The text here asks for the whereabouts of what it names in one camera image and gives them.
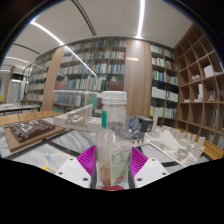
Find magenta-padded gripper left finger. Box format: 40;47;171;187
54;144;97;189

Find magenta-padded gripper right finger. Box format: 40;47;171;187
128;146;170;190

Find clear plastic drink bottle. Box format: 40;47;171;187
94;90;134;188

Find flat round red coaster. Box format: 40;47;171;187
99;185;126;192

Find dark grey building model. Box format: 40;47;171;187
128;116;154;141

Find brown relief model on wooden board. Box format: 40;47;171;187
3;119;67;154

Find curved wooden slatted bench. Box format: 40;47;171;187
0;110;64;128

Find wooden cubby shelf unit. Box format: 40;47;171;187
173;23;224;148

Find ceiling light strips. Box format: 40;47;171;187
4;0;146;78

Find white frame architectural model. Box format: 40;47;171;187
53;103;104;133

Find tall wall bookshelf with books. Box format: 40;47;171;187
24;38;181;121

